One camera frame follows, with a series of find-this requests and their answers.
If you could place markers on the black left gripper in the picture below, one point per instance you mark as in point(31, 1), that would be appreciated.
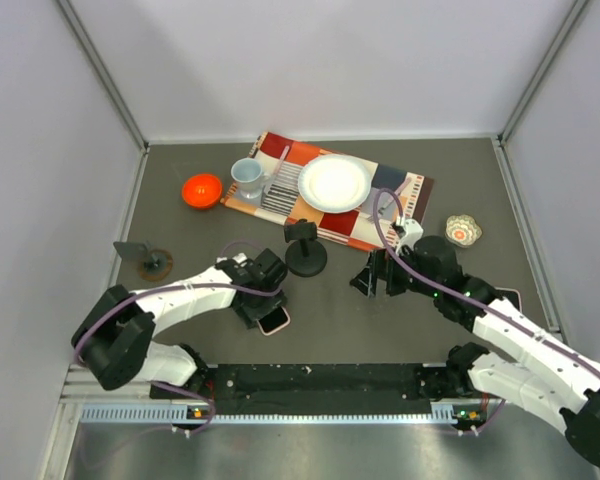
point(250, 315)

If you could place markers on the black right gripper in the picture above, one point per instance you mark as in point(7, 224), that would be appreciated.
point(380, 265)

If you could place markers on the black clamp phone stand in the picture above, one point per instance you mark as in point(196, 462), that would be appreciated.
point(305, 256)

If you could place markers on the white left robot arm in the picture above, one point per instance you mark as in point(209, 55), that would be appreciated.
point(116, 341)

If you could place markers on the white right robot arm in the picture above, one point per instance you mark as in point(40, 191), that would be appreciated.
point(529, 368)

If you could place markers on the grey stand wooden base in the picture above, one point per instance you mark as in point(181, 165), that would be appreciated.
point(152, 264)

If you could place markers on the checked orange red placemat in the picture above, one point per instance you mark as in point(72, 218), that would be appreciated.
point(395, 192)

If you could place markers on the light blue footed cup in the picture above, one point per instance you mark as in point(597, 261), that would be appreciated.
point(249, 177)

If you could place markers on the white deep plate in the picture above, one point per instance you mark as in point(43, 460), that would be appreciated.
point(334, 183)

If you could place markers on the orange plastic bowl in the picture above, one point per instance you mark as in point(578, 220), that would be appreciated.
point(202, 191)

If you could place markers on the small patterned flower dish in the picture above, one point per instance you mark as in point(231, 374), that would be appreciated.
point(462, 230)

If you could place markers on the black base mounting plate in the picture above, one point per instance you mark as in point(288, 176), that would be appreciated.
point(328, 389)

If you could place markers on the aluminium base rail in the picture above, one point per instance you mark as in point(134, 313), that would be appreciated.
point(141, 402)

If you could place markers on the right aluminium frame post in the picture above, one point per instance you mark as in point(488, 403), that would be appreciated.
point(568, 26)

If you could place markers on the aluminium frame post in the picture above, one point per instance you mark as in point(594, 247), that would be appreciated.
point(568, 26)
point(101, 72)

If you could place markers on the left aluminium frame post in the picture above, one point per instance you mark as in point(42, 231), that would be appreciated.
point(101, 72)

